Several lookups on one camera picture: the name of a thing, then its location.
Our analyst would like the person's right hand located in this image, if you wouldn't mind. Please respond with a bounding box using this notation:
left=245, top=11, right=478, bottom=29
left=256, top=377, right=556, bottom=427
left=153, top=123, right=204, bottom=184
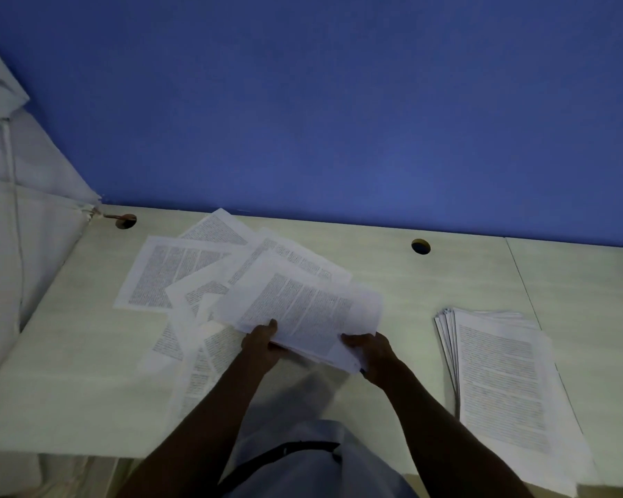
left=341, top=331, right=401, bottom=389

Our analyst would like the person's left hand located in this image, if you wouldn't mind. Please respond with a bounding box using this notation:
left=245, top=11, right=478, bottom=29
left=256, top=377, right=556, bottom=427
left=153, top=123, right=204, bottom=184
left=240, top=320, right=291, bottom=369

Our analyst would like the printed paper bundle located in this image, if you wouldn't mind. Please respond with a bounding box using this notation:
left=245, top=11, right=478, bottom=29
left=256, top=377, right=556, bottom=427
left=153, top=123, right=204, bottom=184
left=213, top=253, right=384, bottom=374

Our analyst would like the spread of printed papers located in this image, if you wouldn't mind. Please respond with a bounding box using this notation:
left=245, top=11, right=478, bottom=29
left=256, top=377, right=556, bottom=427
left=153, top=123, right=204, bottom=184
left=113, top=207, right=354, bottom=416

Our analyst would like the neat stack of printed sheets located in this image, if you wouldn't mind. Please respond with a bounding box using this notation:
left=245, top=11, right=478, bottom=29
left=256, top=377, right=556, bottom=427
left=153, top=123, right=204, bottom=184
left=433, top=307, right=601, bottom=496

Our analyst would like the person's left forearm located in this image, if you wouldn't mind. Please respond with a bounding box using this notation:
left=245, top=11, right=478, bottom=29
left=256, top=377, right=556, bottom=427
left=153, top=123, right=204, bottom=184
left=116, top=357, right=271, bottom=498

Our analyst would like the person's right forearm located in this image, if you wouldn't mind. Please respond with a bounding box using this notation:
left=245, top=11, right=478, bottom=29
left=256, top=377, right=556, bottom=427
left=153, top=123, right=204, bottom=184
left=379, top=367, right=536, bottom=498

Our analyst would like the white shirt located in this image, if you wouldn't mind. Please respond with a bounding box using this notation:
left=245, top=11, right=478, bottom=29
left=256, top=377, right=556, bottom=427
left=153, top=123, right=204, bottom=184
left=217, top=419, right=419, bottom=498

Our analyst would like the black strap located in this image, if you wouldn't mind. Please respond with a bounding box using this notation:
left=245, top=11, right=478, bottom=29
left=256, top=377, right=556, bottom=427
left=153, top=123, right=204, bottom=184
left=220, top=441, right=343, bottom=493

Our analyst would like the white cable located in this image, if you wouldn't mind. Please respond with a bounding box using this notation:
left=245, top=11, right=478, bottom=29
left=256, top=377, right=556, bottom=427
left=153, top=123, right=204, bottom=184
left=2, top=118, right=27, bottom=333

